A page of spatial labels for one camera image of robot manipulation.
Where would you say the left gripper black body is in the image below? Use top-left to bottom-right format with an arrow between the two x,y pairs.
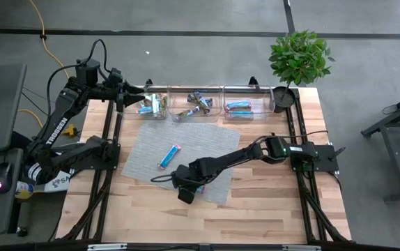
106,83 -> 128,112

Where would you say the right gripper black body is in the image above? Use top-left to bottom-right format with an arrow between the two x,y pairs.
171,163 -> 220,191

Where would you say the silver wrapper granola bar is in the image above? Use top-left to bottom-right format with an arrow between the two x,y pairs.
151,94 -> 162,119

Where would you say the dark blue wrapper granola bar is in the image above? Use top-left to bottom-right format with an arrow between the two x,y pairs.
187,92 -> 203,105

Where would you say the grey woven placemat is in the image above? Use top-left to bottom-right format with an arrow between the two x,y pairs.
121,119 -> 242,206

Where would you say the white printed cardboard box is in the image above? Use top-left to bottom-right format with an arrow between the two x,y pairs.
45,170 -> 72,193

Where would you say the yellow and white bottle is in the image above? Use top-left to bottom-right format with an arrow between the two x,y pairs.
14,181 -> 36,200

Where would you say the black computer mouse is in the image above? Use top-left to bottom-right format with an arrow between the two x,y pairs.
0,162 -> 15,195

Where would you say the green potted plant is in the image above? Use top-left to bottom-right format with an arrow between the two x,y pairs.
268,29 -> 337,114

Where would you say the dark metal cart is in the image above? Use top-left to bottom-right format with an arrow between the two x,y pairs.
360,86 -> 400,203

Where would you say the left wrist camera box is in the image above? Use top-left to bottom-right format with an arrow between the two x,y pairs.
108,68 -> 123,84

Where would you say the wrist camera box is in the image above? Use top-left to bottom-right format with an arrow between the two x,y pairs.
108,68 -> 123,84
177,187 -> 198,206

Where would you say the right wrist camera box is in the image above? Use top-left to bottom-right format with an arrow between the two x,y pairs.
177,187 -> 198,206

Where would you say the yellow extension cord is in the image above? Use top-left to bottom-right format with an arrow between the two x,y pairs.
17,108 -> 79,137
28,0 -> 70,79

